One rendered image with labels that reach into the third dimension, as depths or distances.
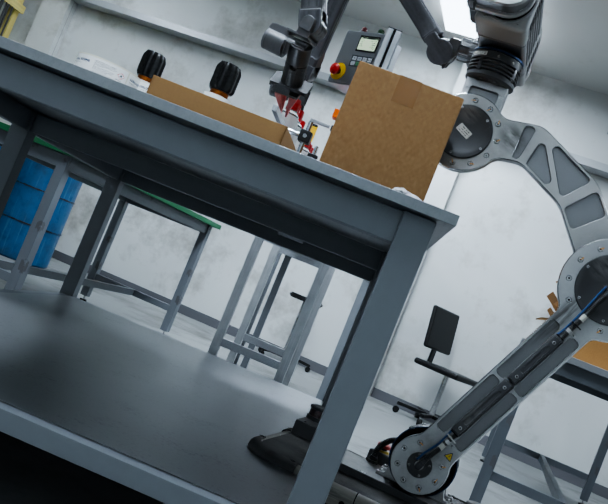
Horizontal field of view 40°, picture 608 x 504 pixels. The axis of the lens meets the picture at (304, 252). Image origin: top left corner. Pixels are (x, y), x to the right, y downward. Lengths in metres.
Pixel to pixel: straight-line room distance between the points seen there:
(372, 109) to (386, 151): 0.10
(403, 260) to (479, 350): 5.58
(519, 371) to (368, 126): 0.67
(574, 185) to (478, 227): 5.01
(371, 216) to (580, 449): 5.70
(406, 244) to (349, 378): 0.25
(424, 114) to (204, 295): 5.83
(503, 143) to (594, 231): 0.30
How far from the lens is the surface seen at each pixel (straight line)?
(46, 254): 6.71
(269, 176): 1.47
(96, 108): 1.56
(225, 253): 7.47
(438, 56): 2.52
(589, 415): 7.03
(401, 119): 1.80
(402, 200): 1.41
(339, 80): 2.77
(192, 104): 1.50
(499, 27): 2.10
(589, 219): 2.09
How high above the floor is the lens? 0.61
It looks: 2 degrees up
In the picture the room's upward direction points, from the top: 22 degrees clockwise
